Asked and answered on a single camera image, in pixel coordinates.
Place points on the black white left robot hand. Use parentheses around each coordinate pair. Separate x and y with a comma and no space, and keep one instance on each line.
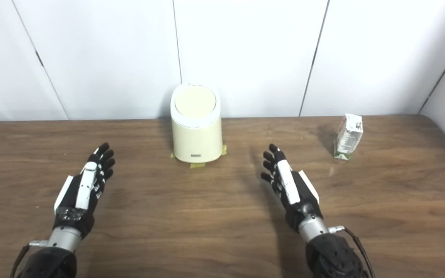
(85,185)

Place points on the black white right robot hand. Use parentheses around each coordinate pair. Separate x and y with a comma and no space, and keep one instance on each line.
(289,185)

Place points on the white green milk carton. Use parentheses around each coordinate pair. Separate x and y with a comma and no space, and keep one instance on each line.
(348,139)

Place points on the cream-colored round bin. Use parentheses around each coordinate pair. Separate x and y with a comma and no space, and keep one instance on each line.
(196,141)

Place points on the cream round bin lid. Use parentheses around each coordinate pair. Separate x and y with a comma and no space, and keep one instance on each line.
(195,101)

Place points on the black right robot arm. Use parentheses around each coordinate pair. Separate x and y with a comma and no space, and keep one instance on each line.
(330,255)

